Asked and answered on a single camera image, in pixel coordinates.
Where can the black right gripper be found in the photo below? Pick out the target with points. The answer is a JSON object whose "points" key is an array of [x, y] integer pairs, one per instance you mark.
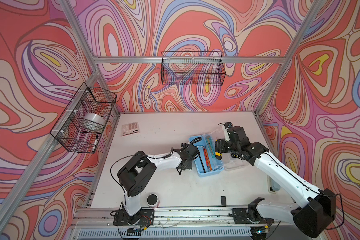
{"points": [[220, 145]]}

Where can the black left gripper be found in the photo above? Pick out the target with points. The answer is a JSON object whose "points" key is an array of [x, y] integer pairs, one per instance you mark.
{"points": [[190, 165]]}

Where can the red hex key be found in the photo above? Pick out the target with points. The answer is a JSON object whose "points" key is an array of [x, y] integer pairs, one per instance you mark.
{"points": [[204, 149]]}

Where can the blue plastic tool box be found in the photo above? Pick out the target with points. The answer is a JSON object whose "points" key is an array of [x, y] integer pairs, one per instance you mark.
{"points": [[217, 165]]}

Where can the orange hex key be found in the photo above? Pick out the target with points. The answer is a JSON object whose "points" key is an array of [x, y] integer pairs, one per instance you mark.
{"points": [[208, 161]]}

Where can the yellow black utility knife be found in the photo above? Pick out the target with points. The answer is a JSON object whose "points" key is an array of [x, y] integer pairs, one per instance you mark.
{"points": [[218, 155]]}

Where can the teal utility knife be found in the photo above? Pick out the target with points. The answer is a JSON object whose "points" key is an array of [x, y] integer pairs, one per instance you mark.
{"points": [[210, 145]]}

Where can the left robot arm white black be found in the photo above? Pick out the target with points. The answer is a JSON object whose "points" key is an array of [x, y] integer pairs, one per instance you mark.
{"points": [[136, 173]]}

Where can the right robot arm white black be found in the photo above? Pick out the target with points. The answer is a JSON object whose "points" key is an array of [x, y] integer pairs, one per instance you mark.
{"points": [[313, 209]]}

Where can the small black block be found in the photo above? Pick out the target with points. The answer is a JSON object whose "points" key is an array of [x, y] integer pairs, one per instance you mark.
{"points": [[223, 201]]}

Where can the pink cup black lid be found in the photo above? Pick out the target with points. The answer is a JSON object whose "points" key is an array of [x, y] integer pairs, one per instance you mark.
{"points": [[153, 201]]}

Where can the white pink calculator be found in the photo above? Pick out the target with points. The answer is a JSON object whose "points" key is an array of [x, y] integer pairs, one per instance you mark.
{"points": [[129, 129]]}

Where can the black marker in basket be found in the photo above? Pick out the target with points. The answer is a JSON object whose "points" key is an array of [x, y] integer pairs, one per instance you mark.
{"points": [[96, 140]]}

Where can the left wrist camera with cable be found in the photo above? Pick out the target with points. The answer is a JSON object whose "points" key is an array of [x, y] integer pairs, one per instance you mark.
{"points": [[195, 141]]}

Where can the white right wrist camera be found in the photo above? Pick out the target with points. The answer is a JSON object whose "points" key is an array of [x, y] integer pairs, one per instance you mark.
{"points": [[225, 126]]}

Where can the grey box by wall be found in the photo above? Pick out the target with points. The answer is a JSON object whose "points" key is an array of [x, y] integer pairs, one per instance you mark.
{"points": [[273, 186]]}

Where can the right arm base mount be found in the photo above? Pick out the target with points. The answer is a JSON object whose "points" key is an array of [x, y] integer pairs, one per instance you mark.
{"points": [[250, 214]]}

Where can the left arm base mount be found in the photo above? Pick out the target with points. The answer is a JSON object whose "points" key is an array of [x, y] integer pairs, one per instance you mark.
{"points": [[143, 218]]}

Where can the black wire basket back wall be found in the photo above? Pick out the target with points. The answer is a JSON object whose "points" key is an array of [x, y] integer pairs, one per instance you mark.
{"points": [[192, 68]]}

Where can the black wire basket wall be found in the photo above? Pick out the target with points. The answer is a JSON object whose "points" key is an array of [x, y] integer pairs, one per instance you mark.
{"points": [[69, 131], [192, 68]]}

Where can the grey duct tape roll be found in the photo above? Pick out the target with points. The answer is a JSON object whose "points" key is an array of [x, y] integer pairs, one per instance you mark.
{"points": [[93, 122]]}

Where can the black wire basket left wall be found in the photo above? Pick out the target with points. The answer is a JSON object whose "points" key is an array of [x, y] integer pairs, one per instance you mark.
{"points": [[69, 131]]}

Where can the aluminium front rail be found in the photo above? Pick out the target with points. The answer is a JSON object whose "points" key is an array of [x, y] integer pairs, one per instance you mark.
{"points": [[180, 223]]}

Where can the aluminium frame corner post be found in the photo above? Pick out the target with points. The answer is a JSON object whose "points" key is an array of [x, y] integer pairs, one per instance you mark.
{"points": [[301, 32]]}

